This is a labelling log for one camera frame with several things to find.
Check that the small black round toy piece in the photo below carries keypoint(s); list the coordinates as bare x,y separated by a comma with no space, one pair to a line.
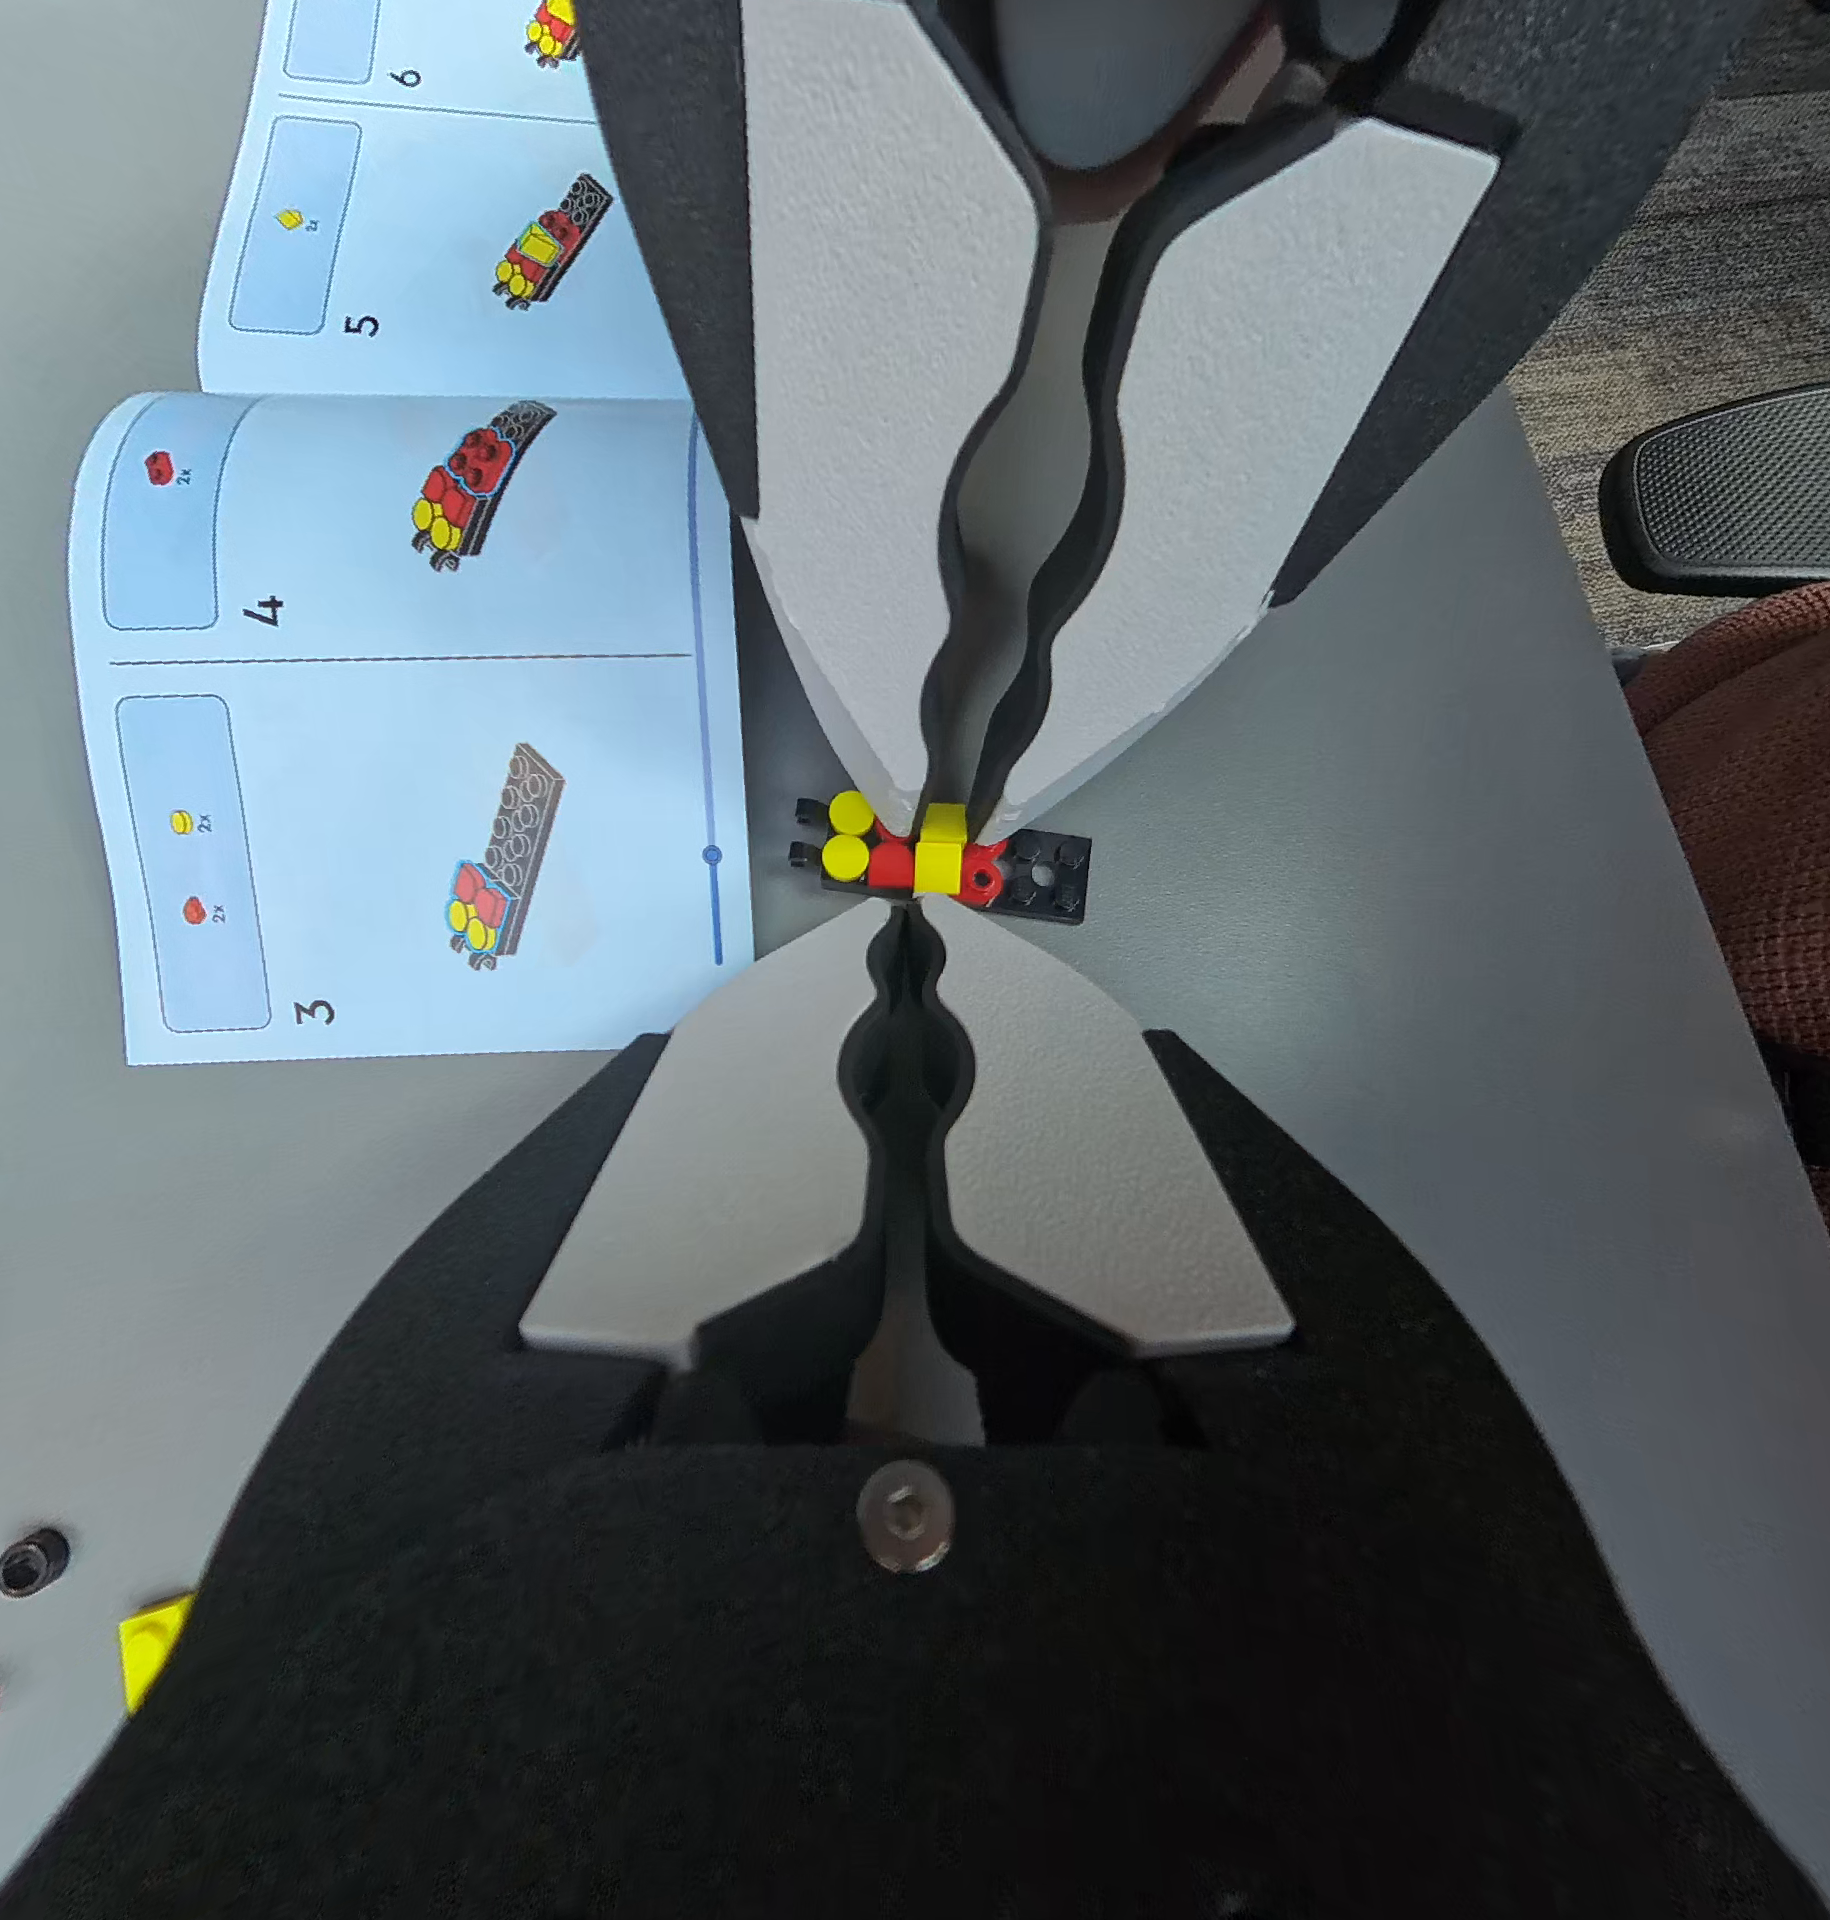
32,1563

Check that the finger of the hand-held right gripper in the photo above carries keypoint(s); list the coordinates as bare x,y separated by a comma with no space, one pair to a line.
1245,391
870,330

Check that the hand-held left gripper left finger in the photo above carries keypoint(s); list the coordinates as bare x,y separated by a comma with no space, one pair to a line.
735,1170

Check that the small yellow toy brick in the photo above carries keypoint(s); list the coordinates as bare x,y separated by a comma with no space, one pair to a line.
152,1642

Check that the black mesh chair armrest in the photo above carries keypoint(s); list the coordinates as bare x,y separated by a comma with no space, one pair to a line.
1754,488

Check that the red yellow black toy brick model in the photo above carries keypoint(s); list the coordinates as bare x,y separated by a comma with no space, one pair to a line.
1050,878

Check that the light blue instruction booklet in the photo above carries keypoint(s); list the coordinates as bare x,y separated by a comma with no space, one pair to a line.
404,721

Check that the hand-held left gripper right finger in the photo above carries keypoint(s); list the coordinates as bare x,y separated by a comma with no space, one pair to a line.
1094,1185

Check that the reddish brown fabric chair seat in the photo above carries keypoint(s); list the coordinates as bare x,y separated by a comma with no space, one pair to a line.
1770,781

